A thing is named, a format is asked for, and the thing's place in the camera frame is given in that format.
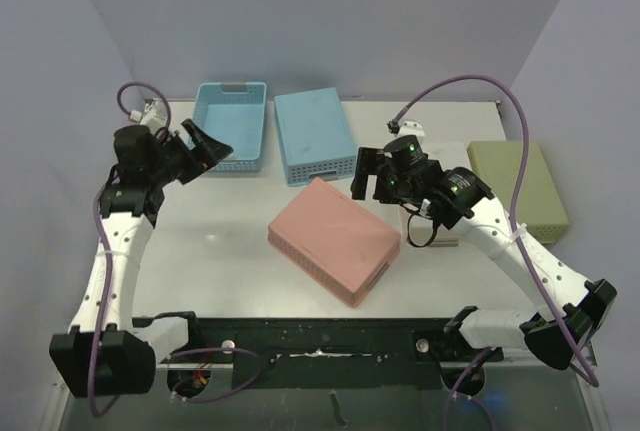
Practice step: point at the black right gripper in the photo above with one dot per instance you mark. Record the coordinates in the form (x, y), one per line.
(375, 171)

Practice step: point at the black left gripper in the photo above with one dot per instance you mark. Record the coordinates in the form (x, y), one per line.
(210, 151)

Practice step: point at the blue bottom plastic basket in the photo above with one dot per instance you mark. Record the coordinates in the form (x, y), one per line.
(234, 113)

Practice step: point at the blue plastic basket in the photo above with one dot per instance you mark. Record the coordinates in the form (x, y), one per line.
(234, 113)
(315, 139)

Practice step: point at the pink plastic basket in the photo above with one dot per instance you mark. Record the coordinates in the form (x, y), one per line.
(338, 243)

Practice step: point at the white perforated plastic basket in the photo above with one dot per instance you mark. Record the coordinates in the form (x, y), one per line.
(418, 229)

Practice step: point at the green perforated plastic basket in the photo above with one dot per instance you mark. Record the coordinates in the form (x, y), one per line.
(539, 204)

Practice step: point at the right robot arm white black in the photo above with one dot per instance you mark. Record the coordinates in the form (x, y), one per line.
(567, 308)

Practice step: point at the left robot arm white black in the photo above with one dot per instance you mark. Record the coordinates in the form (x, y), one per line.
(102, 353)

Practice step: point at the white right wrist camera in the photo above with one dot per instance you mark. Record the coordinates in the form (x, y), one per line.
(406, 128)

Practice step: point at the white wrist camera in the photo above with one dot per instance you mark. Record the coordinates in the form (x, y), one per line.
(153, 115)
(406, 128)

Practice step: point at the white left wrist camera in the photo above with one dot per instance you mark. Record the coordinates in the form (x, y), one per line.
(153, 115)

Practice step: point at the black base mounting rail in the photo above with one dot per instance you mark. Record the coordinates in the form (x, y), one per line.
(315, 353)

